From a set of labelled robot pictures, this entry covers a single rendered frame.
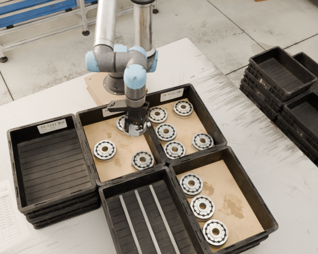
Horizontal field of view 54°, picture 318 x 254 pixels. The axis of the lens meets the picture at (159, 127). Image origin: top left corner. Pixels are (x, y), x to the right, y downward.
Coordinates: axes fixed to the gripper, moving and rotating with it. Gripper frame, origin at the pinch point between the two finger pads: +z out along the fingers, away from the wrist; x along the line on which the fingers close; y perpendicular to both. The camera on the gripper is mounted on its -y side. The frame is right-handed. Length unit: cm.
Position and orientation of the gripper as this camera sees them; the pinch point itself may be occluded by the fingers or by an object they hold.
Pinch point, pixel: (130, 129)
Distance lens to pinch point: 134.0
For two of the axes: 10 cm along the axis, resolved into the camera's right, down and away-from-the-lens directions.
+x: 3.6, -7.4, 5.6
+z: -0.6, 5.8, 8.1
